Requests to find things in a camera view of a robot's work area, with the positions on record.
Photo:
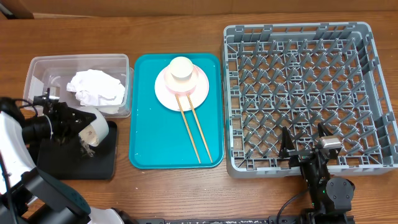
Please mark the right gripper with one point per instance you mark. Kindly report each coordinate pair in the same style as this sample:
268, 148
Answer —
286, 143

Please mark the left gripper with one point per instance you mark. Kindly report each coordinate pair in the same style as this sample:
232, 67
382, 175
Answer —
71, 127

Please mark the grey bowl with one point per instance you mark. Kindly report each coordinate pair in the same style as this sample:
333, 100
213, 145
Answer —
99, 124

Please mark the white napkin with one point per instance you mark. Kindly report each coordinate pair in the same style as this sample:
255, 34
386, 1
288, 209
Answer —
96, 88

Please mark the wooden chopstick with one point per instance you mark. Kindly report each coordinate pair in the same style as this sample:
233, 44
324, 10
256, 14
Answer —
199, 127
188, 128

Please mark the rice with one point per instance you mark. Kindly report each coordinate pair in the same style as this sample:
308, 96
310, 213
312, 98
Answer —
87, 137

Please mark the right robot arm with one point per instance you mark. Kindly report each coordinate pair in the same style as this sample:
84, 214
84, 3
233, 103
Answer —
331, 196

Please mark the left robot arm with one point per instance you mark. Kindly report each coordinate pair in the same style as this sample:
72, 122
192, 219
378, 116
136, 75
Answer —
30, 195

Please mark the grey dishwasher rack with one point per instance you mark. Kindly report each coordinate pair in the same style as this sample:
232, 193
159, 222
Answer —
296, 76

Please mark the black plastic tray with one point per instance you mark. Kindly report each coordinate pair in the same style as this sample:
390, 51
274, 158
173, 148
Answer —
77, 165

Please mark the clear plastic bin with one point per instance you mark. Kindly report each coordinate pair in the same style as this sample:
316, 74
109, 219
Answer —
47, 71

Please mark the teal serving tray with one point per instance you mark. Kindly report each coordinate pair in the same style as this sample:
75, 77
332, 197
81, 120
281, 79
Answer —
158, 137

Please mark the pink bowl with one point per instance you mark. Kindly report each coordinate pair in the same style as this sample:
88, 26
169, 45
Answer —
181, 85

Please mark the cream cup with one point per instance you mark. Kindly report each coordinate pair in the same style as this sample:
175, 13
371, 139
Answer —
181, 68

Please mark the pink plate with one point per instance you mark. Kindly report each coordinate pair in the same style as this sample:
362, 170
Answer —
167, 97

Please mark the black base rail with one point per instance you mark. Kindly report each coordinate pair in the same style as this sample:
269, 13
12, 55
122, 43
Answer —
270, 220

